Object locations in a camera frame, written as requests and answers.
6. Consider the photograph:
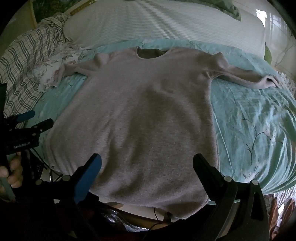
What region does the person's left hand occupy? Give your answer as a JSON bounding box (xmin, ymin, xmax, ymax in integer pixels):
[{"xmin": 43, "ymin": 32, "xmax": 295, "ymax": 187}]
[{"xmin": 0, "ymin": 152, "xmax": 24, "ymax": 197}]

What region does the floral cloth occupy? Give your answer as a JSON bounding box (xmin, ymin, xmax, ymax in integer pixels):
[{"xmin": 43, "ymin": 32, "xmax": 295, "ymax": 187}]
[{"xmin": 31, "ymin": 42, "xmax": 98, "ymax": 93}]

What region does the teal bed sheet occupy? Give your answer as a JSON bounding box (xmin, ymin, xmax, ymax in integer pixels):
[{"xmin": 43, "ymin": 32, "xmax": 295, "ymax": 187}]
[{"xmin": 25, "ymin": 38, "xmax": 296, "ymax": 207}]

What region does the plaid blanket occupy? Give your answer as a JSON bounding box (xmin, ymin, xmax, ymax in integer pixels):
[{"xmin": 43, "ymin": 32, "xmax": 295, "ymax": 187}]
[{"xmin": 0, "ymin": 13, "xmax": 70, "ymax": 129}]

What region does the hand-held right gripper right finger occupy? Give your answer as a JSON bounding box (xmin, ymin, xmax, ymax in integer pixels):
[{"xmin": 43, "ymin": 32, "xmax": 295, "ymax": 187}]
[{"xmin": 192, "ymin": 153, "xmax": 270, "ymax": 241}]

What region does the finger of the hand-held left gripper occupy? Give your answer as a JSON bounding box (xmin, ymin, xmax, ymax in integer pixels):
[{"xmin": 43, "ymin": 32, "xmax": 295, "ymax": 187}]
[
  {"xmin": 30, "ymin": 118, "xmax": 54, "ymax": 134},
  {"xmin": 15, "ymin": 110, "xmax": 36, "ymax": 122}
]

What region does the green quilt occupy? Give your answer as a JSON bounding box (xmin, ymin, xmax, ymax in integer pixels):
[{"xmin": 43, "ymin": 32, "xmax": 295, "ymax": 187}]
[{"xmin": 203, "ymin": 0, "xmax": 242, "ymax": 22}]

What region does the black cable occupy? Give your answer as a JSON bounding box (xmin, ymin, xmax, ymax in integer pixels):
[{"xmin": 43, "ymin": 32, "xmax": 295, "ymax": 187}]
[
  {"xmin": 30, "ymin": 148, "xmax": 64, "ymax": 183},
  {"xmin": 148, "ymin": 207, "xmax": 170, "ymax": 230}
]

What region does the grey knit sweater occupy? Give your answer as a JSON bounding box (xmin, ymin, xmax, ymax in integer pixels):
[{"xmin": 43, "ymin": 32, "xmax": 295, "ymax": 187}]
[{"xmin": 44, "ymin": 46, "xmax": 283, "ymax": 220}]

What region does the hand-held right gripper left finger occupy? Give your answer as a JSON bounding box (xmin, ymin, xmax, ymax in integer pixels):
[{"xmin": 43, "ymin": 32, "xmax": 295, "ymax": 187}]
[{"xmin": 35, "ymin": 153, "xmax": 102, "ymax": 206}]

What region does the framed wall picture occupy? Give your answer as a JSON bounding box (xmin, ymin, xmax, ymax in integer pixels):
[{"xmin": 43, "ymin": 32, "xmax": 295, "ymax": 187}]
[{"xmin": 32, "ymin": 0, "xmax": 97, "ymax": 24}]

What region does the white ribbed pillow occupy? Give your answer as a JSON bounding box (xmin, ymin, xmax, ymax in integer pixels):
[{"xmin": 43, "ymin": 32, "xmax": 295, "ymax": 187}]
[{"xmin": 62, "ymin": 0, "xmax": 266, "ymax": 57}]

